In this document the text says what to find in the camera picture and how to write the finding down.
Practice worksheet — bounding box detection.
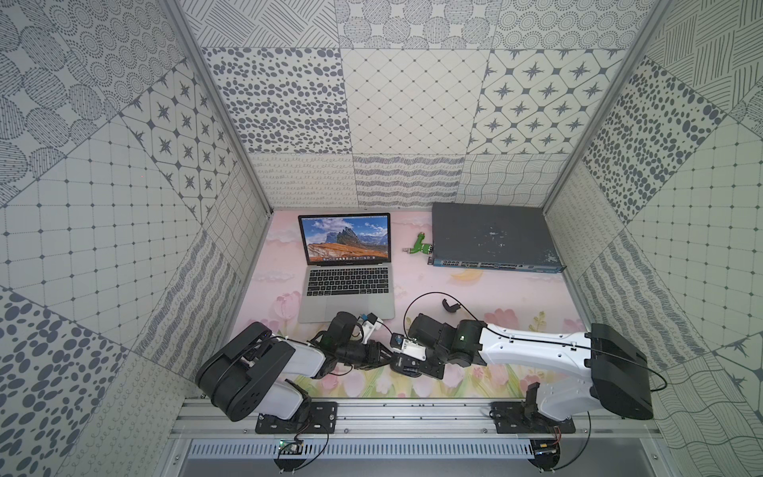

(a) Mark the dark grey network switch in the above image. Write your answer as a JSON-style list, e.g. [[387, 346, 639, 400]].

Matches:
[[430, 203, 565, 274]]

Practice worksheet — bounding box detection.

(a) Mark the green crimping tool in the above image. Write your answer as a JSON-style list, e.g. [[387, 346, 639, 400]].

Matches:
[[403, 232, 433, 254]]

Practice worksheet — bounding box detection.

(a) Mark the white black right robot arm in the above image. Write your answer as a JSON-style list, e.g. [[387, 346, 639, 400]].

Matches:
[[391, 314, 654, 423]]

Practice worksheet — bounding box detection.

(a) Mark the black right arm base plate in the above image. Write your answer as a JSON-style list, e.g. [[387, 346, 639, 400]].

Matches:
[[489, 401, 576, 434]]

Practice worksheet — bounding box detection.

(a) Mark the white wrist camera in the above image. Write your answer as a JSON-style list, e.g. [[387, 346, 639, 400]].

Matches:
[[358, 313, 383, 344], [389, 333, 427, 362]]

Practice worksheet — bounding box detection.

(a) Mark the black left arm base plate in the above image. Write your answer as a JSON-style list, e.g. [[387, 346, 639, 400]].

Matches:
[[256, 401, 339, 435]]

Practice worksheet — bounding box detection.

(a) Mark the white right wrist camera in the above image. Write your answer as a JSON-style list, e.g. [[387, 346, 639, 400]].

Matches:
[[389, 333, 427, 362]]

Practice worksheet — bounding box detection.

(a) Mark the aluminium mounting rail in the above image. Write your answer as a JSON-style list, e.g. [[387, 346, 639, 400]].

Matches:
[[170, 399, 661, 439]]

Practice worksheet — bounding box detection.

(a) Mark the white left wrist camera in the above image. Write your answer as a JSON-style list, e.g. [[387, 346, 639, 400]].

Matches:
[[358, 313, 383, 344]]

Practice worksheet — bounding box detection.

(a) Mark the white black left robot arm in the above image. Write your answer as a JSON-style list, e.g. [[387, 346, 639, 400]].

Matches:
[[195, 312, 393, 427]]

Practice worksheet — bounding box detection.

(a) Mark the silver open laptop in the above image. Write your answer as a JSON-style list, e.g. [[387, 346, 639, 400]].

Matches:
[[297, 213, 395, 324]]

